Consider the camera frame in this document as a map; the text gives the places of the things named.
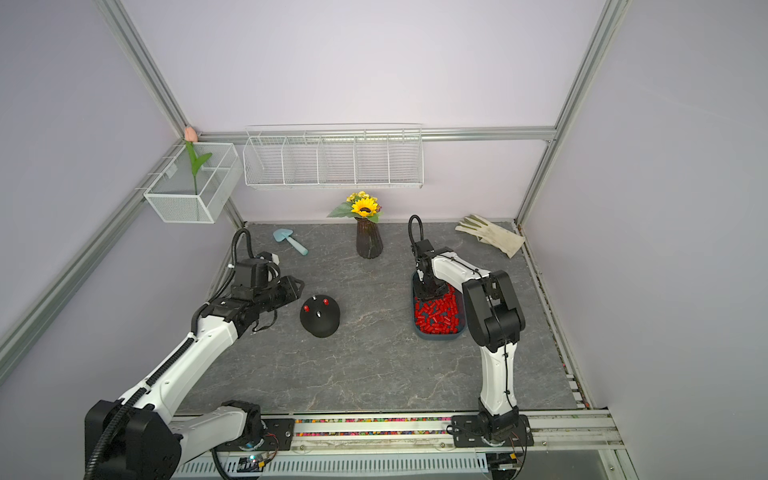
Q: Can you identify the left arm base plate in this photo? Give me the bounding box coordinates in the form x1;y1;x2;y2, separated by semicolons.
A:
217;417;296;452

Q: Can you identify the white mesh wall basket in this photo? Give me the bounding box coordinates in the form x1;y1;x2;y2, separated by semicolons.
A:
144;142;243;224

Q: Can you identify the artificial pink tulip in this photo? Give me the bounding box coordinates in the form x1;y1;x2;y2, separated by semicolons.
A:
184;126;212;194

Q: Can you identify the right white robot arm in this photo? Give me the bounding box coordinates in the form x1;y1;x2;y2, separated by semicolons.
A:
411;240;525;422

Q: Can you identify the pile of red sleeves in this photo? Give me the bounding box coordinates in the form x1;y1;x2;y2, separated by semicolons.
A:
414;286;464;337

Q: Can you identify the teal handled small tool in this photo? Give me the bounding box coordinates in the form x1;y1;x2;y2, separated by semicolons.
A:
273;228;309;256

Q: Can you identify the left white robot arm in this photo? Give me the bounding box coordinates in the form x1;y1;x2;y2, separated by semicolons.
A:
84;252;304;479

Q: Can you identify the beige work glove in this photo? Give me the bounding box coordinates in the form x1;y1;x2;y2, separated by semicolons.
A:
455;214;525;258

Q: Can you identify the dark ribbed vase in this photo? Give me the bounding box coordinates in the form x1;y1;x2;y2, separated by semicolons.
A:
356;218;383;259

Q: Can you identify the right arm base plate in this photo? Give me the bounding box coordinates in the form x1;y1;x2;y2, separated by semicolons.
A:
446;409;534;448

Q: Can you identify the yellow sunflower bouquet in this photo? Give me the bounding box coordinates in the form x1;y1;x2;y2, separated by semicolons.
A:
327;191;382;223

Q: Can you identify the teal plastic tray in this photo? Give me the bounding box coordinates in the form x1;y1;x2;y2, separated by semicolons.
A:
412;273;467;341

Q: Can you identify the black dome screw fixture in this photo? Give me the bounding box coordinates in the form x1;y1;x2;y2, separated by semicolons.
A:
300;295;341;338

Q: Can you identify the left black corrugated cable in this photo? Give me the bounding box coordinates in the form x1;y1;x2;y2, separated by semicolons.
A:
83;386;148;480

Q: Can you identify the white wire wall shelf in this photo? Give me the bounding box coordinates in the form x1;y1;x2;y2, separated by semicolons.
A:
243;123;425;189

